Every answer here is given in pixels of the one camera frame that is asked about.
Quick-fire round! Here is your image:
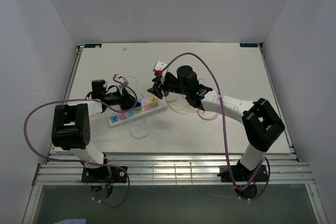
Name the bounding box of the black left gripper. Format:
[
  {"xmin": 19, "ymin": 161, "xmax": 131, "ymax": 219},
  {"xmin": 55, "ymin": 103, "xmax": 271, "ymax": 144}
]
[{"xmin": 103, "ymin": 87, "xmax": 141, "ymax": 111}]

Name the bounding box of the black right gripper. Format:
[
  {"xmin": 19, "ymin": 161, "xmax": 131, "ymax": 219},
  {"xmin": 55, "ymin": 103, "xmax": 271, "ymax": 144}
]
[{"xmin": 148, "ymin": 73, "xmax": 188, "ymax": 100}]

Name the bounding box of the yellow charger plug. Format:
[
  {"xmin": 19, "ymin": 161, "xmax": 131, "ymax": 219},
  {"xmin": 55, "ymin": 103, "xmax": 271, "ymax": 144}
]
[{"xmin": 149, "ymin": 96, "xmax": 159, "ymax": 107}]

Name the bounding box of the white colourful power strip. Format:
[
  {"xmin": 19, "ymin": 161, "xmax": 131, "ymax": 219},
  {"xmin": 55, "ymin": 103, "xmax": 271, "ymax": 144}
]
[{"xmin": 107, "ymin": 103, "xmax": 167, "ymax": 129}]

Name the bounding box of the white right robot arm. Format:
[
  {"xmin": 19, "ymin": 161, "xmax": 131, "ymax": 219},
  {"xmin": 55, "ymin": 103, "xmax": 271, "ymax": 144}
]
[{"xmin": 148, "ymin": 61, "xmax": 285, "ymax": 180}]

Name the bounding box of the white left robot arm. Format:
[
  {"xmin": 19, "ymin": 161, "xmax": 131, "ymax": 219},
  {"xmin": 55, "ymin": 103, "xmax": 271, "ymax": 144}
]
[{"xmin": 51, "ymin": 76, "xmax": 140, "ymax": 182}]

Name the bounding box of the blue label left corner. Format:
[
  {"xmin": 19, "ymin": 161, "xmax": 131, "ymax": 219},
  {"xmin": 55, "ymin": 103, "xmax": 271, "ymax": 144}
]
[{"xmin": 84, "ymin": 44, "xmax": 102, "ymax": 48}]

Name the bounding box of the blue label corner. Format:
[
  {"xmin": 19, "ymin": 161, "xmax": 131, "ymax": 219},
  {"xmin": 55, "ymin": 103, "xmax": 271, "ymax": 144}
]
[
  {"xmin": 84, "ymin": 44, "xmax": 102, "ymax": 48},
  {"xmin": 239, "ymin": 43, "xmax": 258, "ymax": 48}
]

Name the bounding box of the blue label right corner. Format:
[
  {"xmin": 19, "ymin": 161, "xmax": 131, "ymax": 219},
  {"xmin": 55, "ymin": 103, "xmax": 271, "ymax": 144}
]
[{"xmin": 239, "ymin": 43, "xmax": 258, "ymax": 48}]

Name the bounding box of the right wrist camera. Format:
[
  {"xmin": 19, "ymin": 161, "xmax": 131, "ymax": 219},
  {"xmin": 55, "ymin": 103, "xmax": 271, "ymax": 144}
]
[{"xmin": 153, "ymin": 61, "xmax": 168, "ymax": 77}]

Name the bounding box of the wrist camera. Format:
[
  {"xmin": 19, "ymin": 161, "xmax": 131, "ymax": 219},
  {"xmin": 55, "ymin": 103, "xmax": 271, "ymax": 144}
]
[
  {"xmin": 153, "ymin": 61, "xmax": 168, "ymax": 77},
  {"xmin": 113, "ymin": 74, "xmax": 129, "ymax": 89}
]

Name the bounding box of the light blue charger cable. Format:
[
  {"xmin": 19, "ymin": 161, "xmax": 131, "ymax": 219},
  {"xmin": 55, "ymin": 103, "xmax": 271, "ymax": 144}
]
[{"xmin": 123, "ymin": 74, "xmax": 150, "ymax": 140}]

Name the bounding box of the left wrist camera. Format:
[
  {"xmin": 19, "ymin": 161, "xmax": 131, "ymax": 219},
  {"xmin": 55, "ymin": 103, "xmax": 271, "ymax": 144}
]
[{"xmin": 113, "ymin": 74, "xmax": 129, "ymax": 89}]

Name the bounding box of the pink charger cable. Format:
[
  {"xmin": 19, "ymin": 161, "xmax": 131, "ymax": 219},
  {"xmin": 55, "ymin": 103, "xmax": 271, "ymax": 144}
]
[{"xmin": 194, "ymin": 77, "xmax": 221, "ymax": 121}]

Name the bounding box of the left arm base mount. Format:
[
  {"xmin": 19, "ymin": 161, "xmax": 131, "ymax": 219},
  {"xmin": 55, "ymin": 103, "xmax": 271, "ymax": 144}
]
[{"xmin": 81, "ymin": 166, "xmax": 127, "ymax": 183}]

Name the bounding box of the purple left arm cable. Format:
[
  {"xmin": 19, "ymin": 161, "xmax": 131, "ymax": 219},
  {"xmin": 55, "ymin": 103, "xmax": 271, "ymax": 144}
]
[{"xmin": 23, "ymin": 74, "xmax": 140, "ymax": 208}]

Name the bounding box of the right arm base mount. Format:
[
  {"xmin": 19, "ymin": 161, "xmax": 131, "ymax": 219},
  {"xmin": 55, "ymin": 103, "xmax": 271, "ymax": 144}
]
[{"xmin": 217, "ymin": 165, "xmax": 268, "ymax": 183}]

